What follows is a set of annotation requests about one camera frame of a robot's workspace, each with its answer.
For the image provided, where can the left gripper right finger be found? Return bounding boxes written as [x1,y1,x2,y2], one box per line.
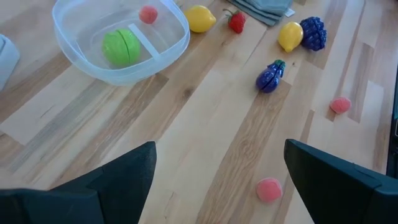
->
[283,138,398,224]

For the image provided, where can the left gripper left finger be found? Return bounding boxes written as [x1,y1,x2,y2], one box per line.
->
[0,141,157,224]

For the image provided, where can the pink fuzzy toy ball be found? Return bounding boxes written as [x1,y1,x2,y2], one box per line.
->
[138,5,159,25]
[329,96,353,114]
[256,177,284,204]

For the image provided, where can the purple toy eggplant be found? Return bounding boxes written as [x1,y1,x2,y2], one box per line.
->
[255,59,287,94]

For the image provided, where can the green toy lime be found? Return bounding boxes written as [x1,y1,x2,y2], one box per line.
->
[101,27,142,68]

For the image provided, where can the purple toy grape bunch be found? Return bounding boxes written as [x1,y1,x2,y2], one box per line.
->
[299,16,328,52]

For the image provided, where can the yellow toy lemon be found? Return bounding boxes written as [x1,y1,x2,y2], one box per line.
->
[277,21,304,54]
[183,4,217,34]

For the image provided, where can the red toy strawberry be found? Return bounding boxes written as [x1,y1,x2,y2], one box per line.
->
[222,8,247,34]

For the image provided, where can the clear plastic tupperware container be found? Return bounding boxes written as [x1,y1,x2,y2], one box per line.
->
[52,0,191,87]

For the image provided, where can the folded grey cloth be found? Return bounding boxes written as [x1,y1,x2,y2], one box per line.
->
[228,0,295,27]

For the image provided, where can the black table border rail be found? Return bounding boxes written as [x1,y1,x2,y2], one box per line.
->
[386,63,398,179]

